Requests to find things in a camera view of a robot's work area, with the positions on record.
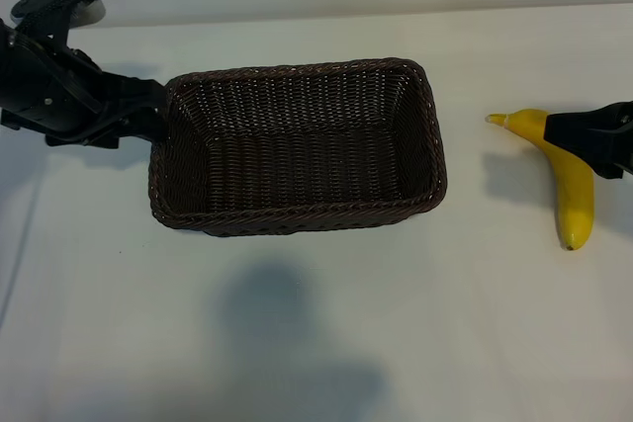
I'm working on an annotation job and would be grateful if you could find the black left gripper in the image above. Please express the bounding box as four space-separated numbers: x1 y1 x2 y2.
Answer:
0 21 168 149

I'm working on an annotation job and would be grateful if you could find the dark brown wicker basket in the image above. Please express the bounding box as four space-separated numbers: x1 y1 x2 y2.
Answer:
147 56 449 239

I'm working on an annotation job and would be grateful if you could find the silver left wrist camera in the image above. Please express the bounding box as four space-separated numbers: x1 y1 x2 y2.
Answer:
67 0 108 29

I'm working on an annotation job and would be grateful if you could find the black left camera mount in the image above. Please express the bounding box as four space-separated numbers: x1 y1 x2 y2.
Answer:
11 0 100 50

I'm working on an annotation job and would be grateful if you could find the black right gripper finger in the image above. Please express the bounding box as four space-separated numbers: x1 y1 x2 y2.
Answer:
543 101 633 162
589 152 633 180

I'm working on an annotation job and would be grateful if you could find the yellow banana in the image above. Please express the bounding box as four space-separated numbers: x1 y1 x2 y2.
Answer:
484 108 595 252

